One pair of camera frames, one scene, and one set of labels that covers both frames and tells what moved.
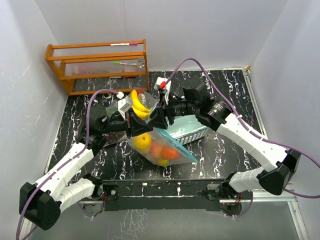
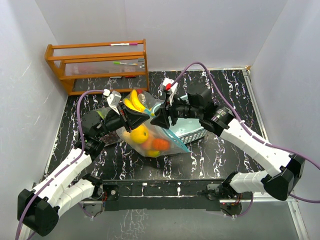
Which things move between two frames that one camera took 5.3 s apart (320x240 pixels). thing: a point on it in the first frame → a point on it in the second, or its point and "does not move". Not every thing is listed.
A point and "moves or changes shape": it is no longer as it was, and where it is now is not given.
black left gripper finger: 138,127 → 131,118
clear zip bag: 142,103 does not move
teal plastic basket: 186,128 does not move
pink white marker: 124,44 does not move
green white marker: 117,63 does not move
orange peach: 158,151 → 161,144
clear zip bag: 156,145 moves or changes shape
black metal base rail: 160,195 does not move
